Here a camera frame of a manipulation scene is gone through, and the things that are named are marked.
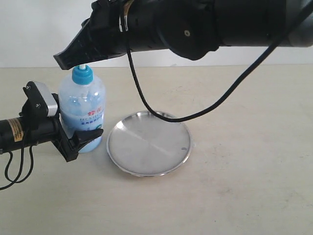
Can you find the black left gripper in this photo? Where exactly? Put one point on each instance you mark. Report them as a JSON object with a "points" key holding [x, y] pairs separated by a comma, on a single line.
{"points": [[47, 129]]}

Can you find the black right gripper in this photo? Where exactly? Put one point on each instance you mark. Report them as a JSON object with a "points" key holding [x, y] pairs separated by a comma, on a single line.
{"points": [[100, 38]]}

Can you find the blue pump lotion bottle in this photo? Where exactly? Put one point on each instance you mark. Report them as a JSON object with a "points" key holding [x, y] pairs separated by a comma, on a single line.
{"points": [[82, 98]]}

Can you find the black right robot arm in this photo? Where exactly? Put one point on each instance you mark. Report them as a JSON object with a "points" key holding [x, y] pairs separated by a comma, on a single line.
{"points": [[188, 28]]}

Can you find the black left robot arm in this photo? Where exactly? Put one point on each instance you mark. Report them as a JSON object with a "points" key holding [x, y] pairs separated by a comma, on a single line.
{"points": [[13, 135]]}

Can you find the round stainless steel plate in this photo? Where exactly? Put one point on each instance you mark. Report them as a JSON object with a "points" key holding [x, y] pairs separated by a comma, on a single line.
{"points": [[146, 146]]}

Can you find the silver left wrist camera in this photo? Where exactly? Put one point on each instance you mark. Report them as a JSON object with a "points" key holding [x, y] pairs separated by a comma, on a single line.
{"points": [[40, 101]]}

